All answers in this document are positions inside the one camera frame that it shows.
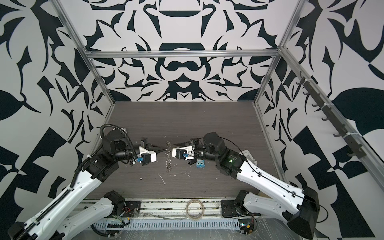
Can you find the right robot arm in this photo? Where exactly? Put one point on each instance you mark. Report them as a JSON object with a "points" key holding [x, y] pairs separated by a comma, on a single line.
{"points": [[297, 208]]}

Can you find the white cable duct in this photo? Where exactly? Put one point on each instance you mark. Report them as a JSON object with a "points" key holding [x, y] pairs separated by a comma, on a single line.
{"points": [[148, 225]]}

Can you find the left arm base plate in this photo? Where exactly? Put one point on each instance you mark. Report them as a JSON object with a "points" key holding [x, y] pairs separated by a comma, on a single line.
{"points": [[131, 209]]}

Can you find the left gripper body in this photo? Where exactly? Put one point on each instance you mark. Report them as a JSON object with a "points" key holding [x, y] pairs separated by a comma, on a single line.
{"points": [[143, 144]]}

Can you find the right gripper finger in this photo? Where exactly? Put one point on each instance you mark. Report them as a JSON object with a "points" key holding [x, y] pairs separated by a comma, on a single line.
{"points": [[177, 146], [184, 144]]}

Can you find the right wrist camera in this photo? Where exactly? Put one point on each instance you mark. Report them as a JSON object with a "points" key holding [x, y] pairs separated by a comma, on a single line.
{"points": [[182, 153]]}

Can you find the blue robot toy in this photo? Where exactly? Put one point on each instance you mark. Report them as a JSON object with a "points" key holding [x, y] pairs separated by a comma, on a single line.
{"points": [[200, 164]]}

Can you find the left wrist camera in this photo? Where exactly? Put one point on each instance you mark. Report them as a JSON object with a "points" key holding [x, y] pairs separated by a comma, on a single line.
{"points": [[147, 157]]}

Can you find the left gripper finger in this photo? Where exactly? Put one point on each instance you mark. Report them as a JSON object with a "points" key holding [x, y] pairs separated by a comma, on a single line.
{"points": [[153, 147], [159, 150]]}

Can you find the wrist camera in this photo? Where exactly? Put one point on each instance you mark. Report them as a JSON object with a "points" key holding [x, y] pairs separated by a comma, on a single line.
{"points": [[147, 157], [182, 153]]}

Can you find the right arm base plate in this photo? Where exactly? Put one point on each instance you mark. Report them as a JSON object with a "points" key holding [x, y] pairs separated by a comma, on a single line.
{"points": [[231, 209]]}

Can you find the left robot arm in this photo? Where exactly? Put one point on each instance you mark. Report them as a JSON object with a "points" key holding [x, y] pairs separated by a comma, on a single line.
{"points": [[54, 223]]}

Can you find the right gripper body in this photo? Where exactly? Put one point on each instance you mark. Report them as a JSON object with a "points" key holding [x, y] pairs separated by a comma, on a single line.
{"points": [[201, 150]]}

